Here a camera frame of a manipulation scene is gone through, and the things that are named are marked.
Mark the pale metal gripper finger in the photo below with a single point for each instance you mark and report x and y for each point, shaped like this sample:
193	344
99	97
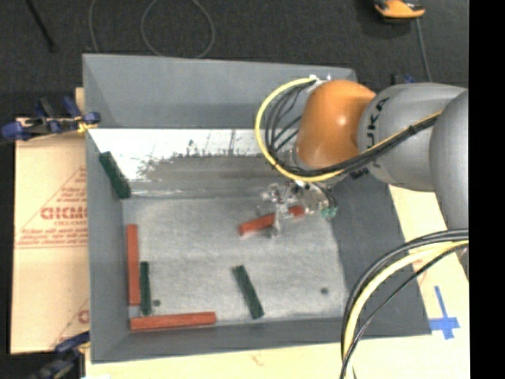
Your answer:
286	217
277	222

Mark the red-brown block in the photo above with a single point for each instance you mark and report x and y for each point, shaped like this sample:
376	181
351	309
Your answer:
256	224
173	321
133	265

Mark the grey metal bin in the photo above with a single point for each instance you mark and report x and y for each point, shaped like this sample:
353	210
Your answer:
221	259

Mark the dark green flat block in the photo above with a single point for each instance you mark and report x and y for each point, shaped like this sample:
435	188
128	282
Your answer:
145	288
115	175
248	292

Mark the brown cardboard board, red print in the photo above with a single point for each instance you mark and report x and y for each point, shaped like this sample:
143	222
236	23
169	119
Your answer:
47	251

